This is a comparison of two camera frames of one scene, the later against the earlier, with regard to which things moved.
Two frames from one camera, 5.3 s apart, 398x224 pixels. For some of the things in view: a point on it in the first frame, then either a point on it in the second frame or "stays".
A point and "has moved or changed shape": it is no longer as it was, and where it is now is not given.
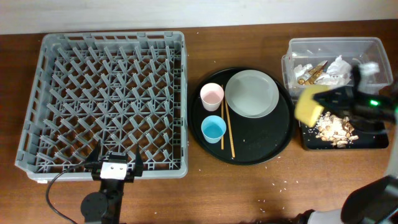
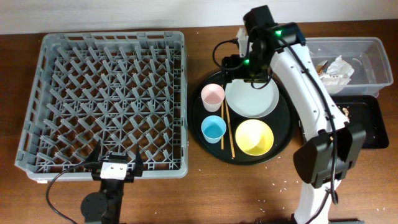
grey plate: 252,94 stays
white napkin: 337,73 stays
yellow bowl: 306,109 has moved or changed shape
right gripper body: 372,107 → 248,68
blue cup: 212,128 stays
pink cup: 212,94 stays
